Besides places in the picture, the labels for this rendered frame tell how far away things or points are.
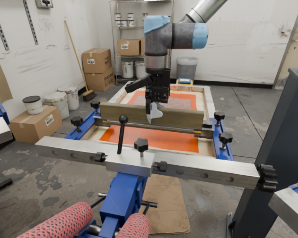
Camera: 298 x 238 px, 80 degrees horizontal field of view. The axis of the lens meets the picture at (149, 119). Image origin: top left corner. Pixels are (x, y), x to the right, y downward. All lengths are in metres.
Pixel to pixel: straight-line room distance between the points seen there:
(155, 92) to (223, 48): 3.86
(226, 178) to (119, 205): 0.31
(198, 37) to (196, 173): 0.40
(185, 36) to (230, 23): 3.82
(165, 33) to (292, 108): 0.65
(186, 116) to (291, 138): 0.55
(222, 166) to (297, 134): 0.56
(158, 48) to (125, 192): 0.42
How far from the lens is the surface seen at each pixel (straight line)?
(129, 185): 0.48
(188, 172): 0.54
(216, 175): 0.55
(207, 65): 4.45
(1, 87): 2.71
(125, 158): 0.49
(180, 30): 0.59
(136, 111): 0.69
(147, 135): 0.78
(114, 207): 0.44
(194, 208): 1.73
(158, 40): 0.58
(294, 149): 1.09
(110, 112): 0.73
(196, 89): 1.29
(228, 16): 4.38
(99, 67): 3.93
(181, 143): 0.75
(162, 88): 0.62
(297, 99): 0.97
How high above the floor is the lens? 1.40
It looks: 30 degrees down
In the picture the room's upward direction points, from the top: straight up
